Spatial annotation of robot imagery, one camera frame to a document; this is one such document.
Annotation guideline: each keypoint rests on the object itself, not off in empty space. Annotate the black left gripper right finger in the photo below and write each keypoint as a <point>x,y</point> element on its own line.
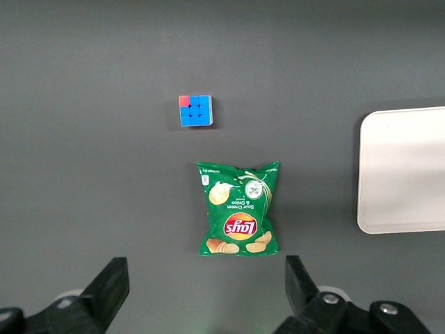
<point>323,313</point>

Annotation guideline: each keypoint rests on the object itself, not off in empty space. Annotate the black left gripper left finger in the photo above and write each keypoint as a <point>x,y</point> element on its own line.
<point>87,309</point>

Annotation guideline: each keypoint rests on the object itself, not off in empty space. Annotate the beige plastic tray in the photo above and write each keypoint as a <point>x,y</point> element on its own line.
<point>403,170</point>

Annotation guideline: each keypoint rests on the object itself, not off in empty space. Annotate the green Lay's chips bag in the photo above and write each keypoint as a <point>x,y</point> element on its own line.
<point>240,208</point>

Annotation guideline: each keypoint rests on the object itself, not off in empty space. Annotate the Rubik's cube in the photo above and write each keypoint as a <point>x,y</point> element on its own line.
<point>195,111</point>

